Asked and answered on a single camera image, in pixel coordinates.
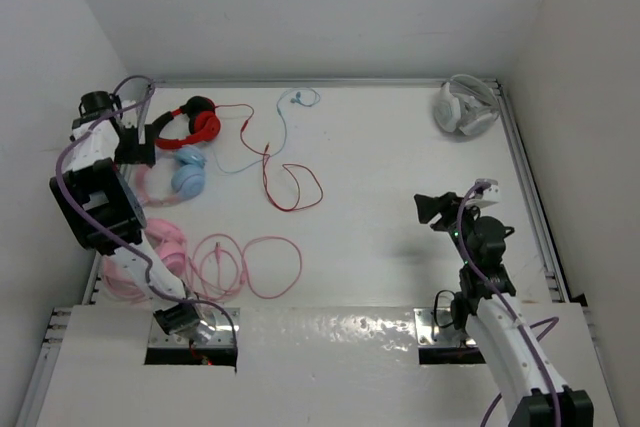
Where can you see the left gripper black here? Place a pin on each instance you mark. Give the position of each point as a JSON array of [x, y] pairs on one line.
[[139, 153]]

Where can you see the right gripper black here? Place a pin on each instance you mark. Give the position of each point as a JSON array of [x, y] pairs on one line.
[[428, 207]]

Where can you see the blue pink cat-ear headphones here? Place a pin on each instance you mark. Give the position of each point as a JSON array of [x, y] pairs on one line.
[[187, 182]]

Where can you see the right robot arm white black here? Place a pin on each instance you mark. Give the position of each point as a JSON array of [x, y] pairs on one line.
[[486, 309]]

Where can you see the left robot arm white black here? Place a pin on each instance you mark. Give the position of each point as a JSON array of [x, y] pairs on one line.
[[106, 215]]

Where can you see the red black headphones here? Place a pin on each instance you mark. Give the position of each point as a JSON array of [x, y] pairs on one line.
[[204, 124]]

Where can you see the white grey headphones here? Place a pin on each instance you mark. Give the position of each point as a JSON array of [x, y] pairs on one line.
[[465, 105]]

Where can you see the white front cover board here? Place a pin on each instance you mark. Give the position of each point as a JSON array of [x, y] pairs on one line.
[[296, 367]]

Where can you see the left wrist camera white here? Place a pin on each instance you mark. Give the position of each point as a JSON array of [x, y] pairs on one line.
[[134, 113]]

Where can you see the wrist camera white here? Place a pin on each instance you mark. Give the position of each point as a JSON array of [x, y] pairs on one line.
[[488, 195], [134, 113]]

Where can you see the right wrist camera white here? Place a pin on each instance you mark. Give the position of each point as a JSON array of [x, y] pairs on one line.
[[488, 195]]

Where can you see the aluminium frame rail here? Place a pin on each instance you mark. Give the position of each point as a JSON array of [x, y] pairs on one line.
[[339, 178]]

